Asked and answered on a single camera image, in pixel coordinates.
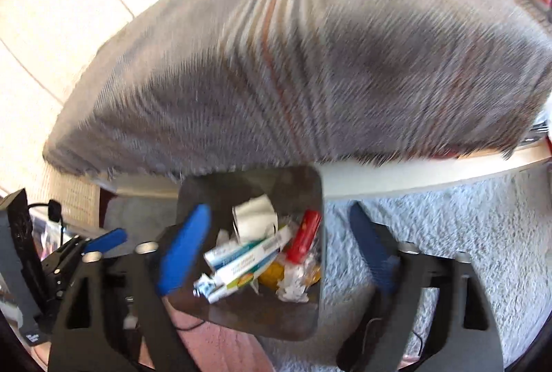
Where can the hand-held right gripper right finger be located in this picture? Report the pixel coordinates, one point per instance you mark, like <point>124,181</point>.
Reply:
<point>373,251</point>

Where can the silver foil blister pack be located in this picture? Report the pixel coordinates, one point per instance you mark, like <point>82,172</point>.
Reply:
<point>205,288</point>

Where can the grey plaid fringed cloth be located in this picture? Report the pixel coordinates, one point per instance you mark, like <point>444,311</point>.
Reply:
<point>302,53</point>

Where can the white paper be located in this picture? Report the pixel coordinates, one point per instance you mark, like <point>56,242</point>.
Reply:
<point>254,216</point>

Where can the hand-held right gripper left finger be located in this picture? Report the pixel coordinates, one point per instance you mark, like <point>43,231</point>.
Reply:
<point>185,247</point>

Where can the white teal carton box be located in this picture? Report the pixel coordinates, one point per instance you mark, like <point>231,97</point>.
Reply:
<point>241,249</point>

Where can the red plastic tube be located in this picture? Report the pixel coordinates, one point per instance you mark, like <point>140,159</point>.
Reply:
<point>304,234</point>

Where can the yellow crumpled wrapper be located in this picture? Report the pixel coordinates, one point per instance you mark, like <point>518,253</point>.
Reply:
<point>271,275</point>

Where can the grey trash bin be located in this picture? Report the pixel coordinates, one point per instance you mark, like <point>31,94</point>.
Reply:
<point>207,191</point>

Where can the pink fleece cloth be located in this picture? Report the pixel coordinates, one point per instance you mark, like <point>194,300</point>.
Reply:
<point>215,346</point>

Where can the white tissue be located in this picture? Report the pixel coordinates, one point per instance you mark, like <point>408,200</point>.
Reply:
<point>225,240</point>
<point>293,285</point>

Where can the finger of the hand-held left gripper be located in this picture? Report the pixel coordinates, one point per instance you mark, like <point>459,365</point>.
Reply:
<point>108,239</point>

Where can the white green medicine box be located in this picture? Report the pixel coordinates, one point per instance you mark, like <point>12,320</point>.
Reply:
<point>246,275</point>

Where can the white table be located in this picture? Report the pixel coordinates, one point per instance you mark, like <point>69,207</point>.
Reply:
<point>409,178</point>

